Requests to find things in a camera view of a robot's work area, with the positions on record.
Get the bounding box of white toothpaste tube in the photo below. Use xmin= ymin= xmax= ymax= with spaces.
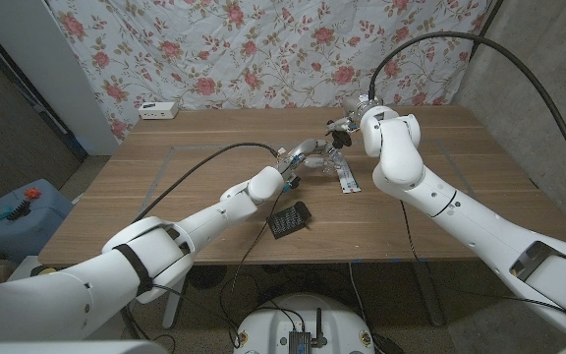
xmin=335 ymin=152 xmax=363 ymax=195

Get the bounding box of floral backdrop cloth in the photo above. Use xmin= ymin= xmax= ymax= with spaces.
xmin=46 ymin=0 xmax=490 ymax=142

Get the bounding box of black pole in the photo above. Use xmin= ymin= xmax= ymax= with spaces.
xmin=468 ymin=0 xmax=505 ymax=63

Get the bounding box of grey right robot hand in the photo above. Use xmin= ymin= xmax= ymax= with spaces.
xmin=325 ymin=93 xmax=383 ymax=135

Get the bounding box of clear spray bottle black pump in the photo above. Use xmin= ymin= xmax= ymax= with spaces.
xmin=314 ymin=128 xmax=353 ymax=176

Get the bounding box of black antenna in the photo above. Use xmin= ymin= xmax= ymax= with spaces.
xmin=314 ymin=308 xmax=328 ymax=348

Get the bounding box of black round fan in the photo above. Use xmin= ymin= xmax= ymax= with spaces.
xmin=188 ymin=265 xmax=229 ymax=290

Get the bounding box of white table leg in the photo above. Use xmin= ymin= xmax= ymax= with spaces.
xmin=161 ymin=274 xmax=190 ymax=329

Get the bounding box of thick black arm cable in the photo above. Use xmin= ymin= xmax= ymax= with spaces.
xmin=368 ymin=30 xmax=566 ymax=207
xmin=133 ymin=142 xmax=280 ymax=222

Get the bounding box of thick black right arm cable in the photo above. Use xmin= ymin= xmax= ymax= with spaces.
xmin=368 ymin=30 xmax=566 ymax=207

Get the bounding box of teal handled black brush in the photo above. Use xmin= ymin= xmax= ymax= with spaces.
xmin=0 ymin=200 xmax=32 ymax=223

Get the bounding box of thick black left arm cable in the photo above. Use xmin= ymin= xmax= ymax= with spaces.
xmin=133 ymin=142 xmax=280 ymax=222

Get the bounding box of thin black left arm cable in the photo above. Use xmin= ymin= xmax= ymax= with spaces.
xmin=218 ymin=189 xmax=289 ymax=350

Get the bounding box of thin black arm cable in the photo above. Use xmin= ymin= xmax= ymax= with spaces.
xmin=399 ymin=199 xmax=566 ymax=314
xmin=218 ymin=189 xmax=289 ymax=350

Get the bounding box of grey table leg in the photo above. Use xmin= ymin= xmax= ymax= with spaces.
xmin=410 ymin=262 xmax=445 ymax=328

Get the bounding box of blue storage box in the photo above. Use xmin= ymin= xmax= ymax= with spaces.
xmin=0 ymin=178 xmax=75 ymax=265

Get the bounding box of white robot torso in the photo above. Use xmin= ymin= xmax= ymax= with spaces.
xmin=233 ymin=293 xmax=376 ymax=354

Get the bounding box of grey computer module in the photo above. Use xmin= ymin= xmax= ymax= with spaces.
xmin=288 ymin=329 xmax=312 ymax=354

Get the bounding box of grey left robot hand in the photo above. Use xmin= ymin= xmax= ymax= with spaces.
xmin=275 ymin=138 xmax=334 ymax=195

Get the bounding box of white power strip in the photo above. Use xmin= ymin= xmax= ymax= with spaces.
xmin=138 ymin=101 xmax=180 ymax=121

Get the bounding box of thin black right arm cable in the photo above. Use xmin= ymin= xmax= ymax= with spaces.
xmin=399 ymin=199 xmax=566 ymax=314

